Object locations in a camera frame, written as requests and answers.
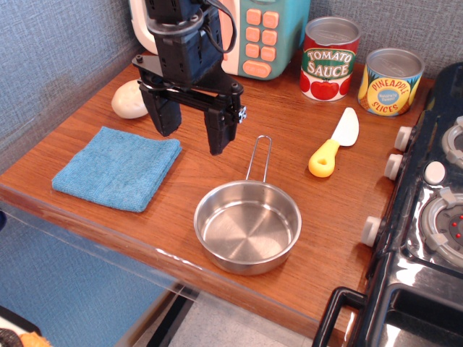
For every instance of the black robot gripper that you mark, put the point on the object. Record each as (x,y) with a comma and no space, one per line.
(188,67)

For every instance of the stainless steel bowl with handle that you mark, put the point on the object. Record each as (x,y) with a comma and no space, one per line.
(247,227)

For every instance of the white toy egg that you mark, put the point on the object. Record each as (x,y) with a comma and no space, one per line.
(127,101)

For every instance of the pineapple slices can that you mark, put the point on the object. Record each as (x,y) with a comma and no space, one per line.
(390,81)

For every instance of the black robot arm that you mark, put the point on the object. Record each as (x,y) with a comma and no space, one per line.
(172,12)

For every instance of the yellow handled toy knife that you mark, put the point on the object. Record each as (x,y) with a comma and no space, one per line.
(323,161)

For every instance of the blue folded towel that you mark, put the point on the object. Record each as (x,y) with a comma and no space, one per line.
(118,169)

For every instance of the teal toy microwave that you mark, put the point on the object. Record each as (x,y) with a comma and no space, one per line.
(268,35)

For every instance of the black toy stove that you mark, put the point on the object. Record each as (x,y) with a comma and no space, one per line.
(414,291)

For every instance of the tomato sauce can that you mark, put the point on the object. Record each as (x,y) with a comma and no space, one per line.
(328,55)

